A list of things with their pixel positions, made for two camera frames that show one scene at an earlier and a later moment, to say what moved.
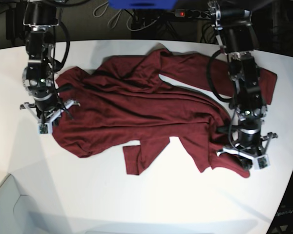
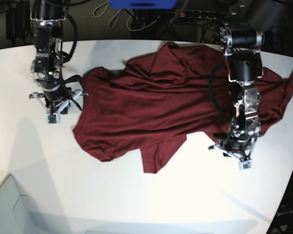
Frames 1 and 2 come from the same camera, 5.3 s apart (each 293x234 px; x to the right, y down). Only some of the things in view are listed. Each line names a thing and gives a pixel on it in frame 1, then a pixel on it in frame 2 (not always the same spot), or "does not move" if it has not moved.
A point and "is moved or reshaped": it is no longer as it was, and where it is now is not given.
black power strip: x=193 y=13 does not move
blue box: x=142 y=4 does not move
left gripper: x=46 y=109 → x=58 y=101
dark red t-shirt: x=268 y=80 is moved or reshaped
